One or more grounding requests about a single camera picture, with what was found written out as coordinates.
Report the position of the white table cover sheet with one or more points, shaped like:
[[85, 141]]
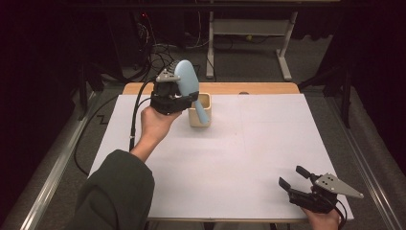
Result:
[[230, 166]]

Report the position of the person's right hand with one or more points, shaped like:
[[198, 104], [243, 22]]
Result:
[[322, 221]]

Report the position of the dark metal stand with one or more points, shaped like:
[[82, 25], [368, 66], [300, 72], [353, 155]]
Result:
[[346, 96], [83, 92]]

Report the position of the white metal desk frame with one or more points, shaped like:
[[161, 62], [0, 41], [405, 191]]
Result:
[[250, 27]]

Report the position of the light blue hairbrush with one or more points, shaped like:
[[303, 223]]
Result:
[[187, 78]]

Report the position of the metal floor rail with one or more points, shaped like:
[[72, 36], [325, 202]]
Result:
[[367, 166], [51, 185]]

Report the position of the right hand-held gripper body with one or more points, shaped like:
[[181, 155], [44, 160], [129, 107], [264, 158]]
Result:
[[314, 199]]

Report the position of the person's left hand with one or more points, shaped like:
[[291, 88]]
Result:
[[156, 127]]

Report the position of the dark computer tower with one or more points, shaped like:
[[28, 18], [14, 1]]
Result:
[[130, 38]]

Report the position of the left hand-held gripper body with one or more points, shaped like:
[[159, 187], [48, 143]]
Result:
[[167, 100]]

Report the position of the beige square cup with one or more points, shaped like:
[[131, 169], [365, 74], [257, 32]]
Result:
[[196, 119]]

